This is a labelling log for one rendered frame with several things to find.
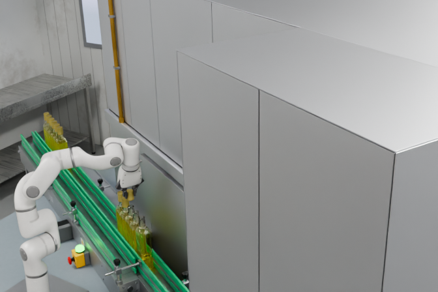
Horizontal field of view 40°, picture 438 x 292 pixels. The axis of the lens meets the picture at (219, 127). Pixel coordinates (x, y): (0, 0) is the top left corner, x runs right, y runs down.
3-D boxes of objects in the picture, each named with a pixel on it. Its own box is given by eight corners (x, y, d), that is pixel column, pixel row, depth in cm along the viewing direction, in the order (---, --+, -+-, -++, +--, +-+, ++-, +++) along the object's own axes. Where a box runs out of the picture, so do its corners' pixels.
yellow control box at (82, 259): (90, 264, 297) (88, 252, 294) (76, 269, 293) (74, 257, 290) (86, 257, 302) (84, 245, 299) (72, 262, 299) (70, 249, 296)
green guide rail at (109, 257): (121, 278, 264) (120, 263, 261) (119, 279, 263) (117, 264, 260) (23, 144, 404) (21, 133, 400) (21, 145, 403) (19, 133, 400)
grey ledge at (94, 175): (153, 248, 303) (151, 229, 298) (137, 253, 299) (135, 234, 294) (90, 176, 379) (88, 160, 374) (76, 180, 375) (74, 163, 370)
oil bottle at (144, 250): (154, 268, 271) (150, 227, 263) (142, 272, 269) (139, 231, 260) (148, 261, 276) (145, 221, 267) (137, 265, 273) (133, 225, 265)
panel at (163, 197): (251, 319, 223) (250, 241, 210) (244, 321, 222) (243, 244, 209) (150, 214, 295) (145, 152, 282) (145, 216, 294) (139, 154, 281)
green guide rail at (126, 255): (137, 273, 267) (135, 258, 264) (135, 274, 267) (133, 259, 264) (34, 142, 407) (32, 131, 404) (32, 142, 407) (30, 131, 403)
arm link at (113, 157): (73, 159, 255) (122, 149, 259) (75, 178, 245) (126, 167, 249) (69, 143, 250) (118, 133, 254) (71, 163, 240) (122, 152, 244)
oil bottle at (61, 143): (71, 169, 367) (65, 127, 356) (62, 172, 364) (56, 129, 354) (68, 166, 371) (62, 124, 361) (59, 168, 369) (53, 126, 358)
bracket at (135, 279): (141, 292, 266) (139, 279, 263) (120, 299, 261) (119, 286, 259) (137, 287, 269) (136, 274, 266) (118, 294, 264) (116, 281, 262)
